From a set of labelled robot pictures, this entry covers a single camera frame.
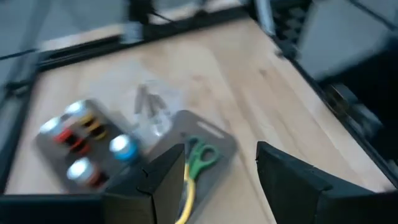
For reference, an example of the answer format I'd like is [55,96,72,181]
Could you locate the yellow paint bottle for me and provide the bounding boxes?
[64,99,108,141]

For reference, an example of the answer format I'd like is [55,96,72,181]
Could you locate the blue paint bottle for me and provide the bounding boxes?
[109,134,140,163]

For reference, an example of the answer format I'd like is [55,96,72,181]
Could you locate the silver metal plate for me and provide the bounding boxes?
[119,20,144,45]

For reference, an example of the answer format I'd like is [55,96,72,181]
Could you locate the brown paint bottle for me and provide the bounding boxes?
[67,157,109,189]

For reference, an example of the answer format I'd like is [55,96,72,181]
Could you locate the orange paint bottle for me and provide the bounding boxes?
[39,116,91,156]

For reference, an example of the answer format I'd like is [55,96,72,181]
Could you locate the clear plastic bin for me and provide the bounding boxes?
[124,79,187,147]

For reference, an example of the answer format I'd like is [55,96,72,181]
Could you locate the smoke grey plastic bin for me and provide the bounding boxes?
[146,109,239,224]
[33,98,141,194]

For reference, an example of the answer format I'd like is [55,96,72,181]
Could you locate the yellow handled scissors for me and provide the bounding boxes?
[175,161,197,224]

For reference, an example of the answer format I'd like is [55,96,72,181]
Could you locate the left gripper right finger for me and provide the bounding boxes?
[255,141,398,224]

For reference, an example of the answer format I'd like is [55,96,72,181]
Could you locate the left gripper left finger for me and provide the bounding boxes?
[104,143,186,224]

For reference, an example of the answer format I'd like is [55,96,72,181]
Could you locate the silver aluminium bracket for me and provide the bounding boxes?
[253,0,277,37]

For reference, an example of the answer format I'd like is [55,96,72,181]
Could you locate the green handled scissors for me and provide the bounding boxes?
[185,136,221,181]

